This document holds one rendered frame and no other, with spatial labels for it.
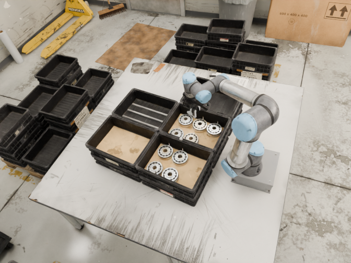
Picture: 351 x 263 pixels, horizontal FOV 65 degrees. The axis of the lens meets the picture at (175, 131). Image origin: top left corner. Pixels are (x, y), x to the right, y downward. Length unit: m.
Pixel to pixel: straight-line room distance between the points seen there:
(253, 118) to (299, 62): 2.81
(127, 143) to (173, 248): 0.75
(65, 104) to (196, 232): 1.86
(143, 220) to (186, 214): 0.26
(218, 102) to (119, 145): 0.80
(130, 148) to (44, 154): 1.22
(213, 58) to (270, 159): 1.71
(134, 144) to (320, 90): 2.41
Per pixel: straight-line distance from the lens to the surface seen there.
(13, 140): 2.90
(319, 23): 4.28
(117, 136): 2.00
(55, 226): 2.81
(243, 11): 3.95
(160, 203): 1.82
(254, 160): 1.63
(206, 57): 3.29
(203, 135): 1.91
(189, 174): 1.74
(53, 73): 3.41
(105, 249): 2.56
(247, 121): 1.19
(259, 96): 1.34
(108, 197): 1.92
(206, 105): 1.67
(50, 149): 2.93
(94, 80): 3.27
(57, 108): 2.94
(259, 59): 3.10
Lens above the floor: 2.34
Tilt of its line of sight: 51 degrees down
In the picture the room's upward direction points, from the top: 9 degrees counter-clockwise
